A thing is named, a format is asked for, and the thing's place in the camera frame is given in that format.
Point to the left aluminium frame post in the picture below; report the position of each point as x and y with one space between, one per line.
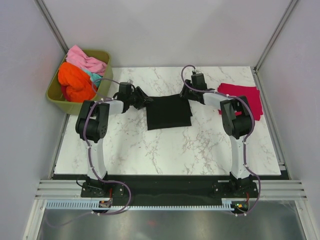
52 25

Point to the aluminium cross rail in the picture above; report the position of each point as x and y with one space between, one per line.
272 189

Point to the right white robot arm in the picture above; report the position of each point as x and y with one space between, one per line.
237 121

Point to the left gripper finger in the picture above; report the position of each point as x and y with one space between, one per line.
142 96
139 104

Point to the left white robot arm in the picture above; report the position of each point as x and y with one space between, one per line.
92 126

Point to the white slotted cable duct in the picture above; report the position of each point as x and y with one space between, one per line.
99 205

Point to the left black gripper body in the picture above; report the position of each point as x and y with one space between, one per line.
130 98

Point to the orange t shirt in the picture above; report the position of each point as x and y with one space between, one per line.
77 83

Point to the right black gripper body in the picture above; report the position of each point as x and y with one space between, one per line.
188 84

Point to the aluminium frame post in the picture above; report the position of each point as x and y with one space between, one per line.
52 25
276 33

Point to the teal t shirt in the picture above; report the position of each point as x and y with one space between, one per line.
94 77

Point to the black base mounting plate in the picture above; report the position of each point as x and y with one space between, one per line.
142 199

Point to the olive green plastic bin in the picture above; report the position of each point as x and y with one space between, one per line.
54 93

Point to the pink t shirt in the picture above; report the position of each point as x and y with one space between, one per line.
96 63

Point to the black t shirt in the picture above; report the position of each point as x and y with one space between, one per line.
168 112

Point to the right aluminium frame post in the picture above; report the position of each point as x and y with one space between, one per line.
276 33

